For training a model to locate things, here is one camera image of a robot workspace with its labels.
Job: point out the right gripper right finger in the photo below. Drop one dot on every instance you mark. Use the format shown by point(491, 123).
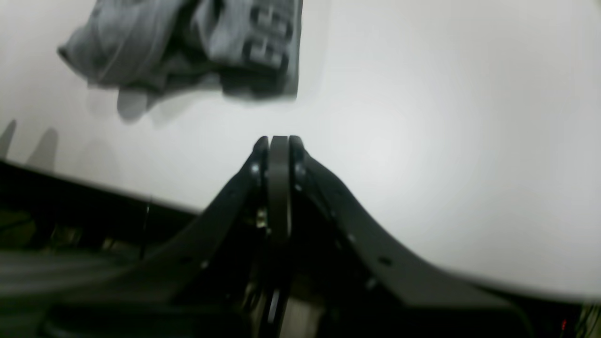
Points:
point(372, 285)

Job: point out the grey T-shirt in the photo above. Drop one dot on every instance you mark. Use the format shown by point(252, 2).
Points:
point(249, 48)

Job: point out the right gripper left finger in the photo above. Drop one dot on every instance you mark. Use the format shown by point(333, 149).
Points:
point(195, 286)

